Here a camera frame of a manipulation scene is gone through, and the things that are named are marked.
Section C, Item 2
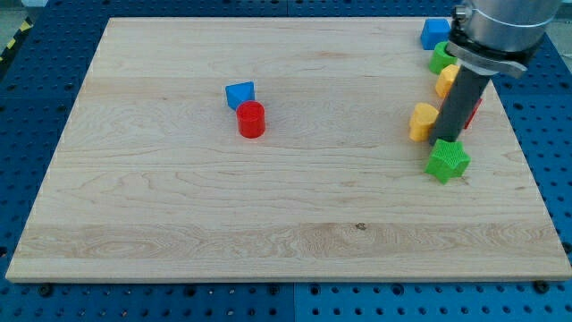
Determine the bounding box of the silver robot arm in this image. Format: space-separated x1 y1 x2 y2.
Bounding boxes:
446 0 562 78

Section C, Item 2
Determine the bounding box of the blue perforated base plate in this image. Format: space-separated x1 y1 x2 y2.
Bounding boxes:
1 1 571 321

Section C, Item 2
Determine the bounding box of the yellow hexagon block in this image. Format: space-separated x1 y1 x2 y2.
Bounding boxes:
434 64 460 98

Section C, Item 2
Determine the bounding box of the wooden board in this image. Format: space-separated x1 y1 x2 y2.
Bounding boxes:
6 18 571 284

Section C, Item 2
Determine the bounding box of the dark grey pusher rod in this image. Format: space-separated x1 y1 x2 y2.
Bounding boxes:
429 65 491 146

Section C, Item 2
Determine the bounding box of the green star block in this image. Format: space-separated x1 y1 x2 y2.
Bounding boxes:
425 139 471 184

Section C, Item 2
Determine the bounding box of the green cylinder block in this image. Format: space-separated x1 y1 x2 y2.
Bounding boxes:
428 41 457 74

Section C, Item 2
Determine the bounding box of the yellow heart block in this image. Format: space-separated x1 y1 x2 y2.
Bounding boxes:
408 103 439 141

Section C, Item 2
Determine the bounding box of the blue cube block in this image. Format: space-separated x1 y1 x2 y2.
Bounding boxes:
420 18 450 50

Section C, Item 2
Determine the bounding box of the red star block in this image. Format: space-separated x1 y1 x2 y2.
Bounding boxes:
463 97 483 130

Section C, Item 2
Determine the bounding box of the red cylinder block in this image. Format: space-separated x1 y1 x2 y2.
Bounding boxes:
236 100 265 139

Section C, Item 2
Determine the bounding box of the blue triangle block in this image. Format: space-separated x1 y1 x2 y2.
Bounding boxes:
225 81 256 110

